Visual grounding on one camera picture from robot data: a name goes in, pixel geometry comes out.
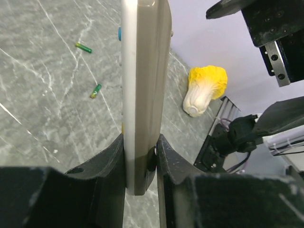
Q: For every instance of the beige remote control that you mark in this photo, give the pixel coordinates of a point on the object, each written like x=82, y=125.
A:
x=145, y=36

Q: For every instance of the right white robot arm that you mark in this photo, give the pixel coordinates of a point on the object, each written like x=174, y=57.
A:
x=244, y=134

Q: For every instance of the green battery near remote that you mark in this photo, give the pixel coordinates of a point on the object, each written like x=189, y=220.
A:
x=83, y=47

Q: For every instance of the yellow napa cabbage toy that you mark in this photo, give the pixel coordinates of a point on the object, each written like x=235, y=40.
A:
x=204, y=84

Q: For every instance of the aluminium rail frame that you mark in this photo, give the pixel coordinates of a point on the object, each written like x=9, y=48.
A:
x=226, y=114

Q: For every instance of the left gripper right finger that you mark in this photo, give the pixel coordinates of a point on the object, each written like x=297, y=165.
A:
x=190, y=198

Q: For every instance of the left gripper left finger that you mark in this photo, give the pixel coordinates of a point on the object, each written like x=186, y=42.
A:
x=90, y=195

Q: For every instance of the green battery centre table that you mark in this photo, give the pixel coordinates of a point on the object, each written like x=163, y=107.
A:
x=95, y=91

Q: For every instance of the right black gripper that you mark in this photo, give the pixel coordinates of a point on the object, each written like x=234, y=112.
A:
x=276, y=28

